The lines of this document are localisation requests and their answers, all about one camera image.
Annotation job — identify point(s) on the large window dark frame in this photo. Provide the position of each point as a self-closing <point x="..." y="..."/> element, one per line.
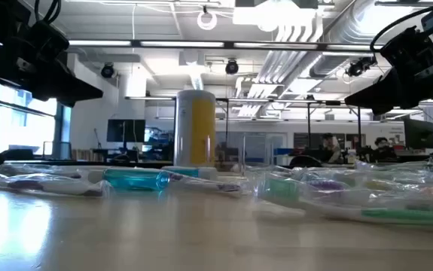
<point x="24" y="128"/>

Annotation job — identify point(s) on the purple toothbrush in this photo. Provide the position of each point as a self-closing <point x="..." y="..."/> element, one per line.
<point x="327" y="184"/>
<point x="61" y="187"/>
<point x="201" y="184"/>
<point x="50" y="170"/>

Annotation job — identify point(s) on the black monitor by white wall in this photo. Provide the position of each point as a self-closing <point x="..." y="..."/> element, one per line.
<point x="125" y="130"/>

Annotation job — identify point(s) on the black workstation frame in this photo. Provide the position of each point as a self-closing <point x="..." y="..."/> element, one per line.
<point x="309" y="128"/>

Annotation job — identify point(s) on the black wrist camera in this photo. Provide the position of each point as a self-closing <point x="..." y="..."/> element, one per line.
<point x="404" y="47"/>
<point x="48" y="39"/>

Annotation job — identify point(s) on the black monitor on arm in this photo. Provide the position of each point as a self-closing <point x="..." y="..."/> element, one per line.
<point x="418" y="133"/>

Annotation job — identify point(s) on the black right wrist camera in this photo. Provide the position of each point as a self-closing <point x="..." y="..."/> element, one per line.
<point x="404" y="47"/>

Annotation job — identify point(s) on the person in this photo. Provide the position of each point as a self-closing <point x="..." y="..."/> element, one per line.
<point x="382" y="150"/>
<point x="331" y="148"/>

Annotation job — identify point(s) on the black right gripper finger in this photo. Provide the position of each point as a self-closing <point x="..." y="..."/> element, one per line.
<point x="378" y="96"/>

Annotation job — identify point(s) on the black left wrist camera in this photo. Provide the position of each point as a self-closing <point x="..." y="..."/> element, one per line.
<point x="48" y="39"/>

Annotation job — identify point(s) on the long ceiling light rail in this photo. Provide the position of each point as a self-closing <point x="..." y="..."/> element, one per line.
<point x="182" y="44"/>

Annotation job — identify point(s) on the black office chair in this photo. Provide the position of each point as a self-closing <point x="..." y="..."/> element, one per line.
<point x="304" y="162"/>

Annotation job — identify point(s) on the black ceiling spotlight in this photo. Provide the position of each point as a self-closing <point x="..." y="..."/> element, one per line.
<point x="107" y="70"/>
<point x="359" y="67"/>
<point x="232" y="67"/>

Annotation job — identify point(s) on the white yellow wipes canister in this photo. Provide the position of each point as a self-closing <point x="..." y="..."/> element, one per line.
<point x="201" y="128"/>

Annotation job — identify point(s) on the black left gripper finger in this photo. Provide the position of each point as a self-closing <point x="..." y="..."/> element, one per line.
<point x="69" y="88"/>

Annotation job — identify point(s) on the black aluminium table frame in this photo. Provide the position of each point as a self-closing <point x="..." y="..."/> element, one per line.
<point x="88" y="164"/>

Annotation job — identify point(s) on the silver ventilation duct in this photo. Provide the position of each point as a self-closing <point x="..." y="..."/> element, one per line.
<point x="351" y="30"/>

